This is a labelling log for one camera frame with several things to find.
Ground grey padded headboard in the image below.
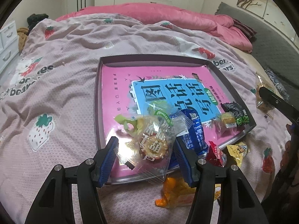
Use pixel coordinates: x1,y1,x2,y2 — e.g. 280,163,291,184
216,2,298,90

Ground dark patterned cloth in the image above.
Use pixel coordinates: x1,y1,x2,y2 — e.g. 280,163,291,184
265,68,289,102

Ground dark striped pillow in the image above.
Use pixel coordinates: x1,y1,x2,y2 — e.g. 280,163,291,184
233,18,257,39

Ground pink satin quilt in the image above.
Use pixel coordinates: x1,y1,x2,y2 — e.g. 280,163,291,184
56,3,253,52

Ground orange snack packet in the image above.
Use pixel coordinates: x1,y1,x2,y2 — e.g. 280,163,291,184
155,177,196,209

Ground shallow purple box tray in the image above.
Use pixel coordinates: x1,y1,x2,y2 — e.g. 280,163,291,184
93,54,257,185

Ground white drawer cabinet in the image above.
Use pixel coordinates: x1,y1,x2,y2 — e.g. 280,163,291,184
0,21,19,73

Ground red snack packet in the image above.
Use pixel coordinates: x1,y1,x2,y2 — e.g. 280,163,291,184
206,141,226,167

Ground small clear cake packet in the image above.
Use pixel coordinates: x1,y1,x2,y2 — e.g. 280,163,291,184
212,112,237,138

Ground black clothes pile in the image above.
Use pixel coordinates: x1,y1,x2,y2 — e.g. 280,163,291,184
27,14,49,32

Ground clear bag round cookie snack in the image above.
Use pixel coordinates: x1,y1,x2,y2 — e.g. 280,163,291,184
115,100,183,182

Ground pink and blue book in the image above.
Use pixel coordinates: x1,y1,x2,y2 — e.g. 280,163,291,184
100,65,246,179

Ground black green pea packet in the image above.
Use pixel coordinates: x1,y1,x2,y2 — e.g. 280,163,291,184
221,102,249,126

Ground yellow snack packet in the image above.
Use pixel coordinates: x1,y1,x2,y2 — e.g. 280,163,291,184
226,141,248,168

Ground brown plush toy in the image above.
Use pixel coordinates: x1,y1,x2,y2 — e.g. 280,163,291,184
17,27,29,53

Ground blue snack packet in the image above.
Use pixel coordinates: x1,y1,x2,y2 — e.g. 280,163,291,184
170,108,208,156

